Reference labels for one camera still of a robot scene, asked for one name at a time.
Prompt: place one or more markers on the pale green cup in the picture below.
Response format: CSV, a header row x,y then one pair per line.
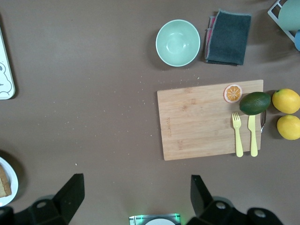
x,y
290,14

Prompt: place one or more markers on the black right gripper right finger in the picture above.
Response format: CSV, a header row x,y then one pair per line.
x,y
201,197

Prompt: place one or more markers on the pink folded cloth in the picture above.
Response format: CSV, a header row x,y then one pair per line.
x,y
209,35

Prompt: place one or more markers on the yellow plastic fork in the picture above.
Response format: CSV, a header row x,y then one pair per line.
x,y
238,138

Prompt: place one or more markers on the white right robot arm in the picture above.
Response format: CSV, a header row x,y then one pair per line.
x,y
160,222

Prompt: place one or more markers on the blue cup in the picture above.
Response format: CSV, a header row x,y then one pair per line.
x,y
297,40

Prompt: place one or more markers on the green avocado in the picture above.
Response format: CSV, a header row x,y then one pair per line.
x,y
255,103

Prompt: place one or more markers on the yellow plastic knife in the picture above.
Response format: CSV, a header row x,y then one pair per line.
x,y
253,138

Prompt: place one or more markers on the orange slice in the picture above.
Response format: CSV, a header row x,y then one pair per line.
x,y
233,93

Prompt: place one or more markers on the yellow lemon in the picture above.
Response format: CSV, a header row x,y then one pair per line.
x,y
286,100
289,127

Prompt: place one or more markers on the light bread slice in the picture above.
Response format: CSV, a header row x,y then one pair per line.
x,y
4,185

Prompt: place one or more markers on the cream bear-print tray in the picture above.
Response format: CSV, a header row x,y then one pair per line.
x,y
5,70

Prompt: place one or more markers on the white round plate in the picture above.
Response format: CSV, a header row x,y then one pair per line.
x,y
12,185

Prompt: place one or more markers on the dark grey folded cloth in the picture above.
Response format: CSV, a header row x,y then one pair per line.
x,y
228,37

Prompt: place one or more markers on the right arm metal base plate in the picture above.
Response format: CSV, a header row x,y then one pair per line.
x,y
137,219

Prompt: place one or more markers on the bamboo cutting board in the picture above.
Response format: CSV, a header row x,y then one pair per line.
x,y
199,122

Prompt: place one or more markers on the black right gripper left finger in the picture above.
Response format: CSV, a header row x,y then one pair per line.
x,y
70,199

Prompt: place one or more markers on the light green bowl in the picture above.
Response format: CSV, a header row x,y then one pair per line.
x,y
178,42

